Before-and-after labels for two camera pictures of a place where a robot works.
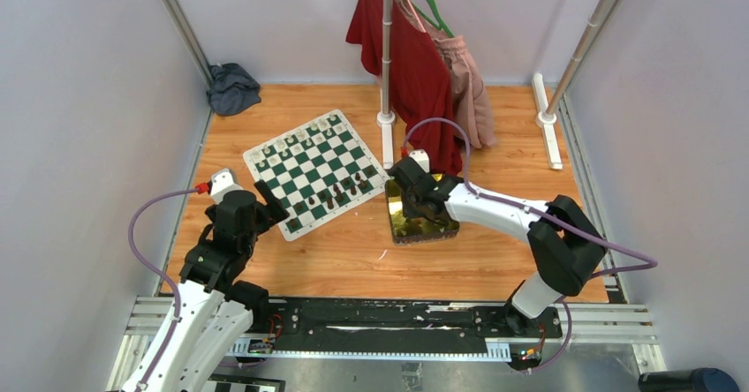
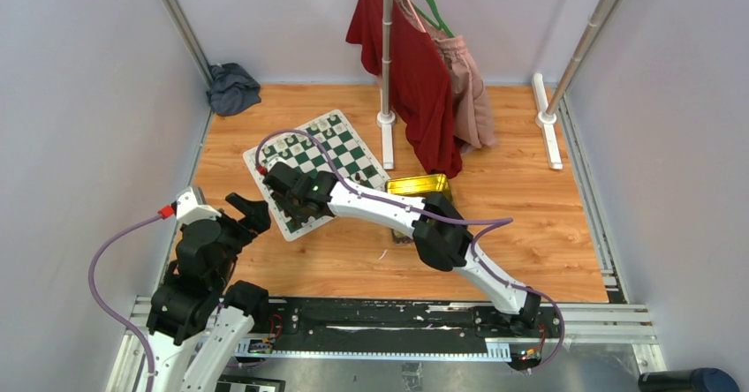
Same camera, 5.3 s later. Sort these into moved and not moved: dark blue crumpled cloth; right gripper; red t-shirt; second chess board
Moved: right gripper
Not moved: dark blue crumpled cloth; second chess board; red t-shirt
